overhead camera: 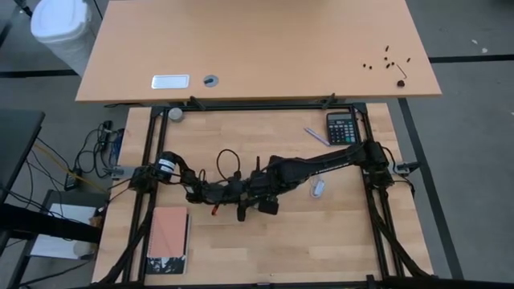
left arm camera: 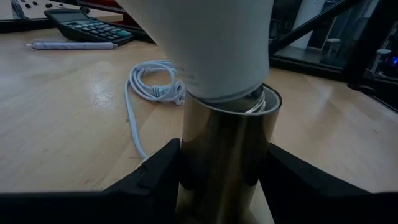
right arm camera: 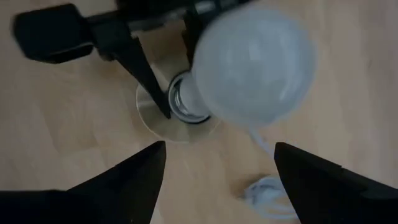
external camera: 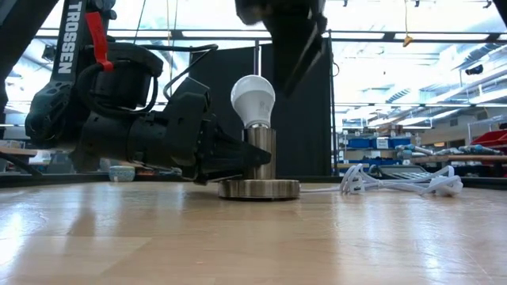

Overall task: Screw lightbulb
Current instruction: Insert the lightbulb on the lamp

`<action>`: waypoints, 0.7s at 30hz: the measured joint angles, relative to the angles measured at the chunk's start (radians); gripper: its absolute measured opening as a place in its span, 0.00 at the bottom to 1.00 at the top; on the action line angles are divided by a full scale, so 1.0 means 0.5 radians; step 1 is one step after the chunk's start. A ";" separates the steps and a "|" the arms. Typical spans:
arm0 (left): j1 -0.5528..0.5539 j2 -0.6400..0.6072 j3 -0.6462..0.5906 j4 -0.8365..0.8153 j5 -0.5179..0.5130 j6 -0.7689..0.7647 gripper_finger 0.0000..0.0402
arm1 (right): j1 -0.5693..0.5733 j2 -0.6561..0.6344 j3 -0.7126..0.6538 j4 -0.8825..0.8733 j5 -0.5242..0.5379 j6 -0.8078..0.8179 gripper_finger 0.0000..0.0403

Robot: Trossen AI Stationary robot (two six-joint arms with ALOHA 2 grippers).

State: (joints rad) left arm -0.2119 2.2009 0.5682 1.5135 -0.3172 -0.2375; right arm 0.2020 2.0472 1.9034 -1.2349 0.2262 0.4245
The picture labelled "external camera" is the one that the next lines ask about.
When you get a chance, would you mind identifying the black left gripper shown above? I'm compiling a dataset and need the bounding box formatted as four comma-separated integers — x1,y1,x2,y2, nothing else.
126,77,273,186

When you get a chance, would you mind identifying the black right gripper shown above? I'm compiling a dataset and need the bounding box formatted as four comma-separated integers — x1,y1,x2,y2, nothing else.
235,0,330,98

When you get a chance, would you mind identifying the brushed metal lamp base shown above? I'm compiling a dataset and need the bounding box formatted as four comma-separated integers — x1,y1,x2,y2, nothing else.
217,126,301,200

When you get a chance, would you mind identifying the white lightbulb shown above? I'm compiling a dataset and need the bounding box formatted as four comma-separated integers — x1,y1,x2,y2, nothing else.
231,74,276,130

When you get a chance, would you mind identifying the black divider panel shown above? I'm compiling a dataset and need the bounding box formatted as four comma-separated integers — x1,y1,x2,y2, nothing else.
259,38,334,178
188,46,257,179

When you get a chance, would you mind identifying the small round ceramic bowl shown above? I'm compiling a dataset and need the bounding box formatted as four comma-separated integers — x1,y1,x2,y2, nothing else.
109,165,136,183

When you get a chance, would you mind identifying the black calculator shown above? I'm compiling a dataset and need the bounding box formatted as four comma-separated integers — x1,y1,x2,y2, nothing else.
378,165,440,181

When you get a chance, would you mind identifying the wooden workbench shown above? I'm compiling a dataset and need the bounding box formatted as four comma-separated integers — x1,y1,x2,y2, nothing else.
0,146,39,177
411,153,507,177

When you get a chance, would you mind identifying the red storage bin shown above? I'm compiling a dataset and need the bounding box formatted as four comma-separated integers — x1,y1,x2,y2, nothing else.
471,129,507,148

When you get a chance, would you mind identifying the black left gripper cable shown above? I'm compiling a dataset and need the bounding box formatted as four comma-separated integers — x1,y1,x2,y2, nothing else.
77,43,219,118

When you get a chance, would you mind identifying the yellow hanging cable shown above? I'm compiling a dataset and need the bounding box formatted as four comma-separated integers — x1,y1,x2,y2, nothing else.
402,0,414,48

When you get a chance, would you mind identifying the black hanging cable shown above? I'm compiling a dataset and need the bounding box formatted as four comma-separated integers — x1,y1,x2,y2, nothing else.
133,0,147,40

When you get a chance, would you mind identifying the red-handled tool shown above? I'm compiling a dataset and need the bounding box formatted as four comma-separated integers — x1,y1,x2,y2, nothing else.
85,11,115,72

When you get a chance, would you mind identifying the white lamp cord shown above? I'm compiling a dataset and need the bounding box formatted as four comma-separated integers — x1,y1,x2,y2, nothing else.
299,163,464,198

